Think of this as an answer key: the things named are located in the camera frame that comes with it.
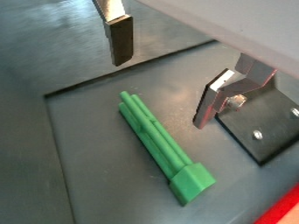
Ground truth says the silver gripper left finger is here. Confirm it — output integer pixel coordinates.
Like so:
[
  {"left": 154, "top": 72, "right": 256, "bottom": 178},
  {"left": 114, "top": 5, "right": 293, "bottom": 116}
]
[{"left": 93, "top": 0, "right": 134, "bottom": 67}]

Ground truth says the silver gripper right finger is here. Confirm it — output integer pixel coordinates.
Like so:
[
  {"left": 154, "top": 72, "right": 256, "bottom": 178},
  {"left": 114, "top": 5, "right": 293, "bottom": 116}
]
[{"left": 193, "top": 53, "right": 277, "bottom": 129}]

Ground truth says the green three prong object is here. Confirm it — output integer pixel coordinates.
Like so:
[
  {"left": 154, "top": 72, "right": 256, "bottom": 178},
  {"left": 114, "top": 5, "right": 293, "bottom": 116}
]
[{"left": 119, "top": 91, "right": 217, "bottom": 206}]

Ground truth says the red peg board block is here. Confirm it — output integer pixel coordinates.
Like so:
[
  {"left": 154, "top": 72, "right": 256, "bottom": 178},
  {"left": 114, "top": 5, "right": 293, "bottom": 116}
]
[{"left": 254, "top": 183, "right": 299, "bottom": 224}]

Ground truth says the black fixture bracket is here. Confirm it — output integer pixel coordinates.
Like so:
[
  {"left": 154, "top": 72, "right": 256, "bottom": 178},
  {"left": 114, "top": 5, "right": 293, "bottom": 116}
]
[{"left": 217, "top": 78, "right": 299, "bottom": 165}]

